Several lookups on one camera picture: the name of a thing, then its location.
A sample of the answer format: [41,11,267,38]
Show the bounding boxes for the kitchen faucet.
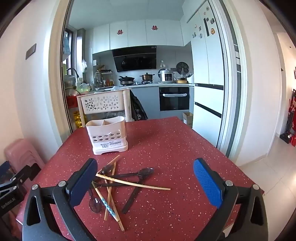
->
[67,68,80,79]

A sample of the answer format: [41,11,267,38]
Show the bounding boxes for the cardboard box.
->
[183,112,193,127]

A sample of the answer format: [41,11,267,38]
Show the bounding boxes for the red plastic basket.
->
[67,95,78,109]

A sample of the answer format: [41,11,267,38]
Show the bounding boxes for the black built-in oven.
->
[159,87,190,112]

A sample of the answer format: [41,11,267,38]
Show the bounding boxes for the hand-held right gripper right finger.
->
[193,158,275,241]

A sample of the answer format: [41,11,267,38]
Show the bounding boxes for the silver pressure cooker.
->
[158,68,174,84]

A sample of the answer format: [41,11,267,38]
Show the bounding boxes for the blue white packet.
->
[62,32,70,56]

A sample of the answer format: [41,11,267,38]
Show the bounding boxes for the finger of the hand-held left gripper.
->
[0,163,39,190]
[0,161,11,178]

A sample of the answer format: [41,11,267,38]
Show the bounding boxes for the steel pot with lid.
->
[139,72,155,82]

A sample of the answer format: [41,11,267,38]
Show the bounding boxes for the fridge magnets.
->
[191,6,216,39]

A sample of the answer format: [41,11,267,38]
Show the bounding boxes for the black range hood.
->
[112,46,157,72]

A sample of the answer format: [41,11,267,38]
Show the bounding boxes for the blue patterned chopstick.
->
[92,182,125,232]

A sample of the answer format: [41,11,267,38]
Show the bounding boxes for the white plastic utensil holder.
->
[85,116,129,155]

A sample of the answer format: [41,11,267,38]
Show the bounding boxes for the white refrigerator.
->
[190,0,225,149]

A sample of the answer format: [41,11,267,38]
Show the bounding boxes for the grey wall switch plate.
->
[25,43,37,60]

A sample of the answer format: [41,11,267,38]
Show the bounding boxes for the red fire extinguisher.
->
[285,89,296,139]

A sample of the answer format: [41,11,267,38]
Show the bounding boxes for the white spice rack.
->
[94,70,115,90]

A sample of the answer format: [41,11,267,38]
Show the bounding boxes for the white upper cabinets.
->
[92,19,192,55]

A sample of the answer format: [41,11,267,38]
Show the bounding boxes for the black bag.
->
[130,90,148,121]

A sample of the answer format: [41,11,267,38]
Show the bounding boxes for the gold foil bag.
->
[73,111,85,128]

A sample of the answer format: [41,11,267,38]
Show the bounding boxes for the pink plastic stools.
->
[4,138,45,172]

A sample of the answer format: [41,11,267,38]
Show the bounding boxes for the black wok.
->
[118,75,136,85]

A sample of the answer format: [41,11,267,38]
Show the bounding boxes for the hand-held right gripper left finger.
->
[22,158,99,241]

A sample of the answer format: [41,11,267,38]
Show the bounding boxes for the grey kitchen counter cabinet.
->
[129,83,195,120]

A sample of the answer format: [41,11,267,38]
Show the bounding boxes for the white flower-pattern basket cart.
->
[77,89,131,122]

